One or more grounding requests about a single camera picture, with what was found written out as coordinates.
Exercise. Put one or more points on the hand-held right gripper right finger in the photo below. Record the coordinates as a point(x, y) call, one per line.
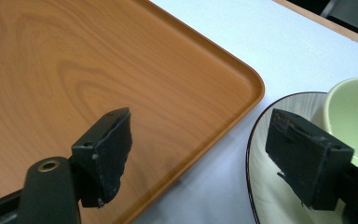
point(307, 161)

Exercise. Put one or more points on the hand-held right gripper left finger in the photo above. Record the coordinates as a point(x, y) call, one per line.
point(105, 161)

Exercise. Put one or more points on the white plate with dark rim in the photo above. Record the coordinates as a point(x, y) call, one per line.
point(270, 193)

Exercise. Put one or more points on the light green cup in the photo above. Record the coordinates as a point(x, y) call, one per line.
point(354, 118)

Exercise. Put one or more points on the wood-grain serving tray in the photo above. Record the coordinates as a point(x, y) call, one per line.
point(74, 62)

